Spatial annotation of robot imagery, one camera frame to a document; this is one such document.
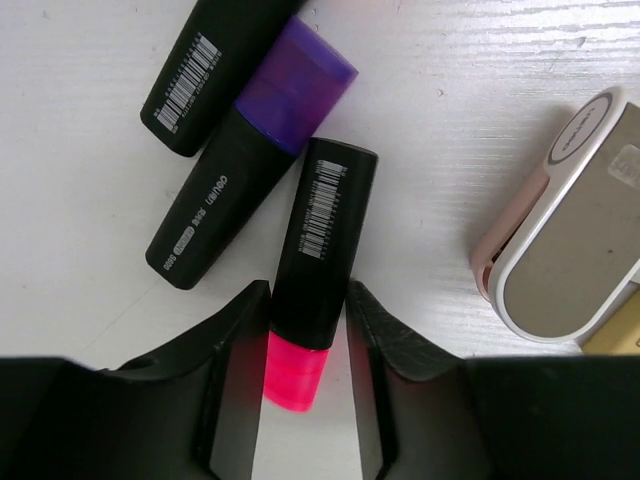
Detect yellow eraser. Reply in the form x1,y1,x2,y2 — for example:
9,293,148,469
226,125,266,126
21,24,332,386
582,299,639,355

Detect purple cap highlighter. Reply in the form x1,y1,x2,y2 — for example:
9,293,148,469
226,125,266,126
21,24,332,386
145,17,358,290

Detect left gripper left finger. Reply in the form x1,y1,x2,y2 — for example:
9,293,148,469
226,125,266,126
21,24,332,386
115,280,271,479

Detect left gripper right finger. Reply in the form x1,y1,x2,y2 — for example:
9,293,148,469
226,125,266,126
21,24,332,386
346,280,470,479

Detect orange cap highlighter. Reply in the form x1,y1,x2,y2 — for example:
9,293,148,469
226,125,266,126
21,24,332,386
140,0,303,157

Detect white grey stapler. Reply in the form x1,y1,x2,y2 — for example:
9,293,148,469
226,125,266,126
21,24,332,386
470,86,639,343

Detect pink cap highlighter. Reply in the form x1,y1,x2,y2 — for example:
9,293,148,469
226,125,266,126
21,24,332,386
264,138,378,413

